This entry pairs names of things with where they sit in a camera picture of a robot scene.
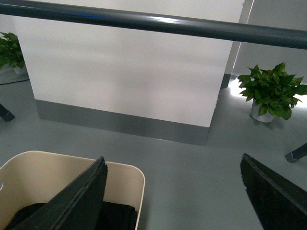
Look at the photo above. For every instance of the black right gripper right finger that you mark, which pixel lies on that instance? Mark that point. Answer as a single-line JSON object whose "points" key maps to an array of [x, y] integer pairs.
{"points": [[278, 203]]}

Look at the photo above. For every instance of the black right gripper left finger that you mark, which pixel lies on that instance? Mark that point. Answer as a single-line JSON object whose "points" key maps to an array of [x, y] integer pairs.
{"points": [[76, 207]]}

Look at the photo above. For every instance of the beige plastic laundry hamper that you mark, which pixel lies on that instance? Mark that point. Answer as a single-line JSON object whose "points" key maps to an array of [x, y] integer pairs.
{"points": [[37, 176]]}

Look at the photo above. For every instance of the right hanger rack leg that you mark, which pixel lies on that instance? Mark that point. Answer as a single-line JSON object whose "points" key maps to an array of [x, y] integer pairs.
{"points": [[296, 154]]}

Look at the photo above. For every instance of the hanger rack leg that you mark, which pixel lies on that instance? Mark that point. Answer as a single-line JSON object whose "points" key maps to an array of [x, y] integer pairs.
{"points": [[296, 154], [5, 114]]}

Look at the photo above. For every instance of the left hanger rack leg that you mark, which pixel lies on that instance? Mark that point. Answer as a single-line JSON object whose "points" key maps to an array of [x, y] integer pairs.
{"points": [[5, 114]]}

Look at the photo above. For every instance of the black printed garment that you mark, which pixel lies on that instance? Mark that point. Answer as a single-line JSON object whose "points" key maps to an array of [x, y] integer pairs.
{"points": [[112, 216]]}

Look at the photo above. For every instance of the right potted green plant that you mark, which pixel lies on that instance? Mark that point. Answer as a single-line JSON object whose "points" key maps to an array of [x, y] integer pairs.
{"points": [[274, 91]]}

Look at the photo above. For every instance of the potted green plant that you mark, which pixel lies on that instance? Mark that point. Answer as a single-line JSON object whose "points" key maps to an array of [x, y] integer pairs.
{"points": [[274, 91], [11, 53]]}

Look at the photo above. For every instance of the left potted green plant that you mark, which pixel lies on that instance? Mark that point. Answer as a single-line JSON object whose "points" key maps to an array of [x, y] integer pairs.
{"points": [[11, 53]]}

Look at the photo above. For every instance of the dark clothes hanger rail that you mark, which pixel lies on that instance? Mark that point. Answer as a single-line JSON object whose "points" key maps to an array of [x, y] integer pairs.
{"points": [[238, 32]]}

